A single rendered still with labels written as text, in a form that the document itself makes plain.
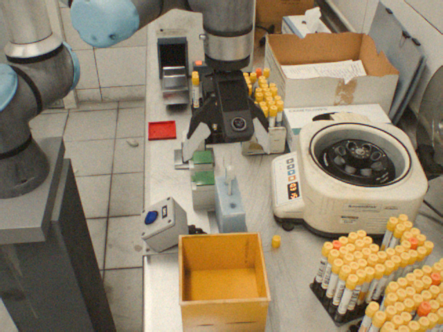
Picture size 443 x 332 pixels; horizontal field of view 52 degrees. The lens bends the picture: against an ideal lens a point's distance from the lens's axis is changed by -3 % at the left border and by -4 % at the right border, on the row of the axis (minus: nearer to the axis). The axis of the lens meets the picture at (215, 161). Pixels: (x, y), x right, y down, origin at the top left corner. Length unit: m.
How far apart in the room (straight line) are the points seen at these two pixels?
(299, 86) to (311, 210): 0.34
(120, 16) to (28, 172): 0.48
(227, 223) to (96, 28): 0.40
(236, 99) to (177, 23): 0.63
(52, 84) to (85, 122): 1.84
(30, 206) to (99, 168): 1.52
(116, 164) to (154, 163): 1.40
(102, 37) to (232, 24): 0.19
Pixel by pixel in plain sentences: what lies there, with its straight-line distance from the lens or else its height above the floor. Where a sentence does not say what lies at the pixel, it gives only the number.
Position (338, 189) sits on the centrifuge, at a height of 0.99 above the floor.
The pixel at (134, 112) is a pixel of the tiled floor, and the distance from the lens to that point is 2.85.
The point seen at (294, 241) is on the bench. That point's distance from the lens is 0.91.
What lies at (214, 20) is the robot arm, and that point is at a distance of 0.68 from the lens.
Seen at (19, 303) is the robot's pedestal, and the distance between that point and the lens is 1.24.
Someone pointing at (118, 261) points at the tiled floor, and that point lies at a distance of 2.02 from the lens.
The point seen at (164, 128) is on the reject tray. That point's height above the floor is 0.88.
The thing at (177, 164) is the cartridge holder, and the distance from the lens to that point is 1.04.
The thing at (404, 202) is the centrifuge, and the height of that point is 0.98.
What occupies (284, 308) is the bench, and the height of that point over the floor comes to 0.87.
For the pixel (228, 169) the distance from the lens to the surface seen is 0.80.
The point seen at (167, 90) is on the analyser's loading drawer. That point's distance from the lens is 1.21.
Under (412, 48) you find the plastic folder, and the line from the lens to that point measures 1.20.
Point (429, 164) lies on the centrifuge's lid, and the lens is 0.97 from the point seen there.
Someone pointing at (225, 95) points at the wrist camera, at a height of 1.18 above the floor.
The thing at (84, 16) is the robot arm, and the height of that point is 1.34.
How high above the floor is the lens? 1.56
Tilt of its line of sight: 40 degrees down
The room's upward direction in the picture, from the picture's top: straight up
